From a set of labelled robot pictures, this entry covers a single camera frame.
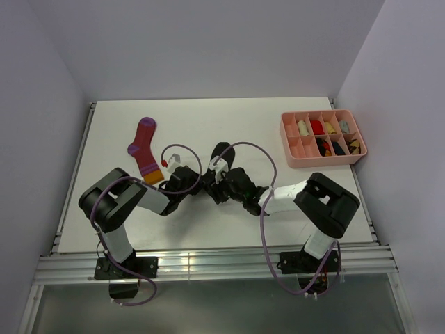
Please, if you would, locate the pale yellow sock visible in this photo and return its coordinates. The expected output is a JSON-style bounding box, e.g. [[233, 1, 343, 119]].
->
[[297, 120, 310, 136]]

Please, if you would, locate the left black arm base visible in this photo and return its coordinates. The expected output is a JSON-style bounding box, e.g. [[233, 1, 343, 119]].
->
[[93, 255, 158, 307]]

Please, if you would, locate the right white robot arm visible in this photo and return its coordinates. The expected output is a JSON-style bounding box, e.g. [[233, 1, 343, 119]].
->
[[209, 168, 360, 271]]

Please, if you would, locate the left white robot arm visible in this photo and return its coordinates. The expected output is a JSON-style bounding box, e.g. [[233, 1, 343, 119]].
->
[[79, 166, 200, 278]]

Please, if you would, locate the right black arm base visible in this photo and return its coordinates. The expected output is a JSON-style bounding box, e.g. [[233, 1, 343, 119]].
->
[[277, 250, 341, 296]]

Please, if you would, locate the maroon purple orange sock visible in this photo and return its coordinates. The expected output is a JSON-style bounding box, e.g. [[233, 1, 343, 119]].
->
[[127, 117, 164, 185]]

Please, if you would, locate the black orange rolled sock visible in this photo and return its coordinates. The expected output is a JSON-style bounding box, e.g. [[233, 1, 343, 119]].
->
[[316, 137, 332, 157]]

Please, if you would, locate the pink divided organizer box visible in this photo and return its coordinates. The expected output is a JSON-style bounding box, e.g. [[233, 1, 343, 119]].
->
[[280, 109, 368, 168]]

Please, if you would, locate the red rolled sock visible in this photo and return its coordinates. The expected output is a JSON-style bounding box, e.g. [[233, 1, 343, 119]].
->
[[310, 120, 325, 135]]

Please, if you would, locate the navy rolled sock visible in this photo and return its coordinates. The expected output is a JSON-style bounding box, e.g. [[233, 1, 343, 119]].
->
[[332, 141, 347, 156]]

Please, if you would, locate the yellow rolled sock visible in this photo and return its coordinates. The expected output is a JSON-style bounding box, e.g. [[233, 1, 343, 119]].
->
[[325, 121, 337, 134]]

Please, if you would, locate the grey rolled sock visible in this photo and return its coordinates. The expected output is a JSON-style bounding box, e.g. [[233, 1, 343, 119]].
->
[[339, 120, 350, 134]]

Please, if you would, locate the argyle rolled sock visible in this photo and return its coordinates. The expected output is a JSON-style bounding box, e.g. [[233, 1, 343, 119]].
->
[[346, 138, 362, 155]]

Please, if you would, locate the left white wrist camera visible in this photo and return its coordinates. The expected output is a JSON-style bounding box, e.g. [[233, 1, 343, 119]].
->
[[161, 154, 183, 174]]

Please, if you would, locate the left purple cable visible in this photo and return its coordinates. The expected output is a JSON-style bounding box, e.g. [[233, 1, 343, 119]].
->
[[89, 143, 202, 307]]

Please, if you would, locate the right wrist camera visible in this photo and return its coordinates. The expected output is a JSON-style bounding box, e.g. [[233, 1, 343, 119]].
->
[[208, 156, 229, 184]]

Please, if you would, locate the aluminium frame rail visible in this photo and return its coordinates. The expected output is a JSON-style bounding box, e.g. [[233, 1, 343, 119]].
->
[[33, 244, 398, 285]]

